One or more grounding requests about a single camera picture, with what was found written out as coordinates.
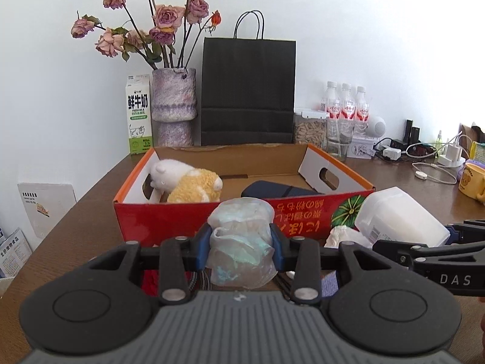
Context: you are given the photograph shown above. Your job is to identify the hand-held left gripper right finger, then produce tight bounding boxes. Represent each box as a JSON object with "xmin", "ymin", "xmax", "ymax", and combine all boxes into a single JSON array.
[{"xmin": 270, "ymin": 223, "xmax": 395, "ymax": 306}]

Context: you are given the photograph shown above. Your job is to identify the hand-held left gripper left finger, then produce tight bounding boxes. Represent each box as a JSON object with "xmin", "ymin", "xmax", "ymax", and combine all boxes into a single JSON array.
[{"xmin": 89, "ymin": 223, "xmax": 211, "ymax": 306}]

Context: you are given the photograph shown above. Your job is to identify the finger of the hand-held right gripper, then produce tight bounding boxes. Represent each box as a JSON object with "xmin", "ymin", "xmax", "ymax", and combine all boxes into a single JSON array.
[
  {"xmin": 445, "ymin": 219, "xmax": 485, "ymax": 245},
  {"xmin": 371, "ymin": 240, "xmax": 485, "ymax": 263}
]

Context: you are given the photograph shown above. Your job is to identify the clear plastic container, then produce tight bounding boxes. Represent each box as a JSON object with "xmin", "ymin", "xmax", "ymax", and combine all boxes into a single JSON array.
[{"xmin": 354, "ymin": 187, "xmax": 451, "ymax": 247}]

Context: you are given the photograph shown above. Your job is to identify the clear plastic bag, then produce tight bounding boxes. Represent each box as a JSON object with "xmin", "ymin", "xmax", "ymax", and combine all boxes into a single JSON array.
[{"xmin": 206, "ymin": 197, "xmax": 277, "ymax": 289}]

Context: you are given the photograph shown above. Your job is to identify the red cardboard box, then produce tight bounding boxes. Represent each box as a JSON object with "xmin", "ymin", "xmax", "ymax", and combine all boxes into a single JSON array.
[{"xmin": 113, "ymin": 143, "xmax": 376, "ymax": 249}]

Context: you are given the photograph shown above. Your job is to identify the black braided cable bundle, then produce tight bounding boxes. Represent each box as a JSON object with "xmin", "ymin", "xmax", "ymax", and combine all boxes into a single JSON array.
[{"xmin": 273, "ymin": 273, "xmax": 295, "ymax": 299}]

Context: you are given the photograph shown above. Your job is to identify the white tissue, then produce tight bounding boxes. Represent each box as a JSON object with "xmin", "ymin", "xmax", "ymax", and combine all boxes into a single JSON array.
[{"xmin": 324, "ymin": 225, "xmax": 374, "ymax": 249}]

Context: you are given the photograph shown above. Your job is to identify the purple woven cloth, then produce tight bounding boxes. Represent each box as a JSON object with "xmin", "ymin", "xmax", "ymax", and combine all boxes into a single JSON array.
[{"xmin": 320, "ymin": 271, "xmax": 342, "ymax": 297}]

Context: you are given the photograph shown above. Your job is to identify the yellow bear mug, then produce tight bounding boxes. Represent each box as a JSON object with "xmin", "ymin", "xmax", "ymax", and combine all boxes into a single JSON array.
[{"xmin": 458, "ymin": 161, "xmax": 485, "ymax": 200}]

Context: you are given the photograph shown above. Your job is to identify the yellow plush toy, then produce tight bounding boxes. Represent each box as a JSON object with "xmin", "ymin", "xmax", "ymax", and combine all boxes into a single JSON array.
[{"xmin": 167, "ymin": 169, "xmax": 223, "ymax": 203}]

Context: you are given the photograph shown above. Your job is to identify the navy blue case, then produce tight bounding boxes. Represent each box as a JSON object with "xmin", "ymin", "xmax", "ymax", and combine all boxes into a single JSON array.
[{"xmin": 240, "ymin": 181, "xmax": 317, "ymax": 200}]

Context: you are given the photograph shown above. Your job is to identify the red rose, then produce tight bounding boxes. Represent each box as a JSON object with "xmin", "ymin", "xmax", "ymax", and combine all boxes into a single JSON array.
[{"xmin": 141, "ymin": 270, "xmax": 162, "ymax": 297}]

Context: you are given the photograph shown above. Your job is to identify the white plush toy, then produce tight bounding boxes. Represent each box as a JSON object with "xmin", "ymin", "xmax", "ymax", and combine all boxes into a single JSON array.
[{"xmin": 149, "ymin": 159, "xmax": 196, "ymax": 202}]

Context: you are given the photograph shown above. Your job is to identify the white tissue box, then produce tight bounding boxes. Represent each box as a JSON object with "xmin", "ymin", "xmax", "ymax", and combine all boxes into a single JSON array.
[{"xmin": 346, "ymin": 135, "xmax": 377, "ymax": 159}]

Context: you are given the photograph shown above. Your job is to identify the clear drinking glass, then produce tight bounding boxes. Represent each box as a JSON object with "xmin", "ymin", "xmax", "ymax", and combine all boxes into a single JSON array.
[{"xmin": 326, "ymin": 119, "xmax": 355, "ymax": 162}]

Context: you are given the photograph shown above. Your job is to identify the clear jar of pellets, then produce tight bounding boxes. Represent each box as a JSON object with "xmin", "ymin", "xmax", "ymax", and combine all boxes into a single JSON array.
[{"xmin": 293, "ymin": 108, "xmax": 328, "ymax": 150}]

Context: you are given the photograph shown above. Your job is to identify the white round speaker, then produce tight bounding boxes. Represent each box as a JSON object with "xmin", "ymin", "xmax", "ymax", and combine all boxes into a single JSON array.
[{"xmin": 366, "ymin": 116, "xmax": 387, "ymax": 139}]

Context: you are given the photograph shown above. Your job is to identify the white green milk carton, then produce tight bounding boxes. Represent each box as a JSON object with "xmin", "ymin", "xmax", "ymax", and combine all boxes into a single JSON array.
[{"xmin": 125, "ymin": 75, "xmax": 154, "ymax": 156}]

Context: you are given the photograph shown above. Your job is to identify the purple textured vase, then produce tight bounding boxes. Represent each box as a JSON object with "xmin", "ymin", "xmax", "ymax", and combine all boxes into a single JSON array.
[{"xmin": 152, "ymin": 67, "xmax": 198, "ymax": 148}]

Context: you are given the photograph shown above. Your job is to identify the red label water bottle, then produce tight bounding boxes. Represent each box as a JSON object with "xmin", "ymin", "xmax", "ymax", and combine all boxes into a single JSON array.
[
  {"xmin": 353, "ymin": 86, "xmax": 371, "ymax": 137},
  {"xmin": 323, "ymin": 81, "xmax": 342, "ymax": 148},
  {"xmin": 338, "ymin": 82, "xmax": 357, "ymax": 137}
]

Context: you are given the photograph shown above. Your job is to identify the black paper bag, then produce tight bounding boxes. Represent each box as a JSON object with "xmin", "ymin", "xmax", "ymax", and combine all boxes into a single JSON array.
[{"xmin": 200, "ymin": 11, "xmax": 297, "ymax": 147}]

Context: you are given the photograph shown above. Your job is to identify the printed packet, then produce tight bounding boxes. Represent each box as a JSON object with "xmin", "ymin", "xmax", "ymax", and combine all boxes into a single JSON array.
[{"xmin": 0, "ymin": 227, "xmax": 33, "ymax": 278}]

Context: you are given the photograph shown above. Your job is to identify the dried pink roses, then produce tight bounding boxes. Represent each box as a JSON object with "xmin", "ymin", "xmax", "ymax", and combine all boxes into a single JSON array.
[{"xmin": 71, "ymin": 0, "xmax": 222, "ymax": 71}]

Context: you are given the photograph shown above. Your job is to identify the white cable with puck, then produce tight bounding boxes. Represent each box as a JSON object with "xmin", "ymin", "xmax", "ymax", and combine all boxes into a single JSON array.
[{"xmin": 412, "ymin": 161, "xmax": 459, "ymax": 186}]

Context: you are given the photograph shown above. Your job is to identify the white wall charger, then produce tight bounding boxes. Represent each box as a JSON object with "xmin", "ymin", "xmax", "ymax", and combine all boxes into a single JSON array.
[{"xmin": 437, "ymin": 144, "xmax": 465, "ymax": 167}]

